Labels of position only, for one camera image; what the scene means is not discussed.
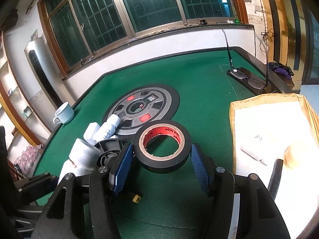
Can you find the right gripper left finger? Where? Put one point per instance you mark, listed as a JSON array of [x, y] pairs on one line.
[[63, 215]]

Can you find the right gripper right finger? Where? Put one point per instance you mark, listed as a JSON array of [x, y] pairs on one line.
[[259, 216]]

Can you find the large white bottle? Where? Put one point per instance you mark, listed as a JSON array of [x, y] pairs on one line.
[[82, 159]]

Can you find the black marker yellow caps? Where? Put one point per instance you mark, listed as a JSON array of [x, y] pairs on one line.
[[136, 198]]

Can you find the black electrical tape roll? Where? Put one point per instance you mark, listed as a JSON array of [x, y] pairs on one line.
[[162, 146]]

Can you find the cream masking tape roll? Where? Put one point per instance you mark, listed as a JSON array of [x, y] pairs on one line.
[[290, 157]]

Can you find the slim white bottle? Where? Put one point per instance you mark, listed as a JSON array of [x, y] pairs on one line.
[[107, 129]]

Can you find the yellow cardboard box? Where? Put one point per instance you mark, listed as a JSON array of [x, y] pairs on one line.
[[262, 128]]

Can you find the white enamel mug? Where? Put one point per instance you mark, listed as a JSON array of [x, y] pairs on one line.
[[64, 114]]

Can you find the round grey control panel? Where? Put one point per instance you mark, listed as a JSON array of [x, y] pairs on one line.
[[142, 105]]

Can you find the black glasses tray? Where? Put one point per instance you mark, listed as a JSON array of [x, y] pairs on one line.
[[269, 88]]

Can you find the standing air conditioner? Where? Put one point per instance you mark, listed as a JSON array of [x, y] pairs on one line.
[[46, 74]]

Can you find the eyeglasses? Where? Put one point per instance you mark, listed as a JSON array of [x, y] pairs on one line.
[[238, 74]]

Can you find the purple black bag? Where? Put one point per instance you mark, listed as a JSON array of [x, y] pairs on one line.
[[281, 69]]

